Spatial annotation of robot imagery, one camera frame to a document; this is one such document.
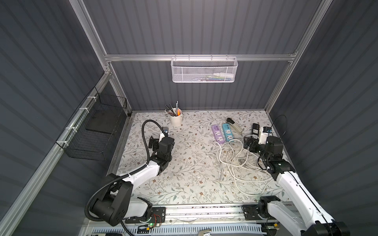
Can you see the teal power strip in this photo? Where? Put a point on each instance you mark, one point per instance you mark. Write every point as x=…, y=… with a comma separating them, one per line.
x=228, y=135

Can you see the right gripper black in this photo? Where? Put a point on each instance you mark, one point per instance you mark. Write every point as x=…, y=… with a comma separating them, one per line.
x=252, y=144

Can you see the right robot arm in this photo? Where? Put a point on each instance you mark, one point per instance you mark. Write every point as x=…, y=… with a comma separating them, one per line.
x=313, y=220

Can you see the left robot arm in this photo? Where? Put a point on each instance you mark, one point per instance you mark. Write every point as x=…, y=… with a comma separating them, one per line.
x=113, y=203

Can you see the cream pen cup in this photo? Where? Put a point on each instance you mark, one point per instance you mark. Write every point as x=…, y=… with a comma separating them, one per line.
x=176, y=121

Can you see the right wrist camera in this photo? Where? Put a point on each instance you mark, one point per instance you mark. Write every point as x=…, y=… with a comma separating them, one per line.
x=264, y=133

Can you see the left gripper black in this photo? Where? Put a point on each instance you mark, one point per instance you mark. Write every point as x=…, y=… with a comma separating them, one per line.
x=155, y=144

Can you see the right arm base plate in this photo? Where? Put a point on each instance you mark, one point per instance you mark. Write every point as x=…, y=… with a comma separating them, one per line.
x=256, y=212

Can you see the black pad in black basket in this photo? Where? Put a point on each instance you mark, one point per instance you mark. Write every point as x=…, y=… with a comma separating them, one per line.
x=102, y=122

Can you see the purple power strip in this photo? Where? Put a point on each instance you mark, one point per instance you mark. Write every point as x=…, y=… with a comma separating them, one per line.
x=217, y=134

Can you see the black power strip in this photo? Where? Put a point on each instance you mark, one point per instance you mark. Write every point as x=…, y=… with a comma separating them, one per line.
x=255, y=131

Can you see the black wire wall basket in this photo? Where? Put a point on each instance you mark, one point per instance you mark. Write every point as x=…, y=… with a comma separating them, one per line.
x=96, y=133

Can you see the white wire wall basket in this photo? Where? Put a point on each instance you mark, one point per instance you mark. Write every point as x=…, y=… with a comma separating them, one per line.
x=185, y=69

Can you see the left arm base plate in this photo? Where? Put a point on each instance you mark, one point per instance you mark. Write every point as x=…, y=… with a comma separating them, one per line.
x=153, y=215

